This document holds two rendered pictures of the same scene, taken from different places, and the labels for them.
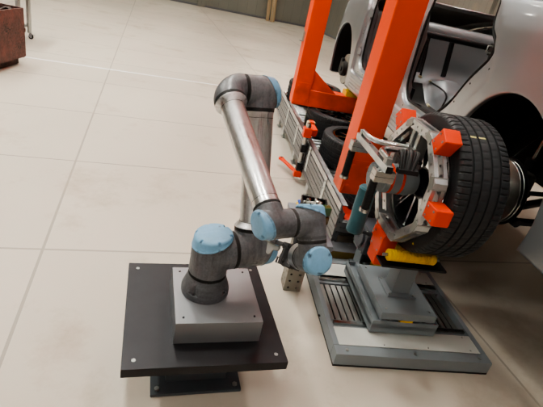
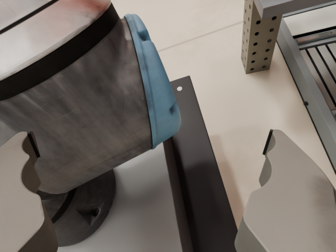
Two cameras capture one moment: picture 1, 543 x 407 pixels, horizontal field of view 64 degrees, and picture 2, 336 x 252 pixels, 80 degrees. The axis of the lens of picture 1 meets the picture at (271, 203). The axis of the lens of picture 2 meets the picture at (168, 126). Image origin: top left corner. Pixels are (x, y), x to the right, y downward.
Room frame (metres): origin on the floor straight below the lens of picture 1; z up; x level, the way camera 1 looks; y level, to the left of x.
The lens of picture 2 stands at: (1.36, -0.12, 0.77)
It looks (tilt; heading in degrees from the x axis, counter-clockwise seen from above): 59 degrees down; 36
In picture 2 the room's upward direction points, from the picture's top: 30 degrees counter-clockwise
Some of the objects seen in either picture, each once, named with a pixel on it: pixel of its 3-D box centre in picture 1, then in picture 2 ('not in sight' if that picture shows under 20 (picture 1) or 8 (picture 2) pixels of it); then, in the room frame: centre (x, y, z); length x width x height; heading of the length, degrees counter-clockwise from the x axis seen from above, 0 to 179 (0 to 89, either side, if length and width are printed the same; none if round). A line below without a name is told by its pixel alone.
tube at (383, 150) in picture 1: (403, 148); not in sight; (1.79, -0.49, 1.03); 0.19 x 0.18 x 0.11; 102
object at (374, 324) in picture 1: (387, 295); not in sight; (2.00, -0.74, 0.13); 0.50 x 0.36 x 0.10; 12
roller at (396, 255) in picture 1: (410, 257); not in sight; (1.81, -0.71, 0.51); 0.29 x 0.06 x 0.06; 102
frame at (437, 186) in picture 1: (406, 180); not in sight; (1.91, -0.59, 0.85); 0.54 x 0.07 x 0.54; 12
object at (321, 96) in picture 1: (334, 91); not in sight; (4.41, -0.36, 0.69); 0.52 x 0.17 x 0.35; 102
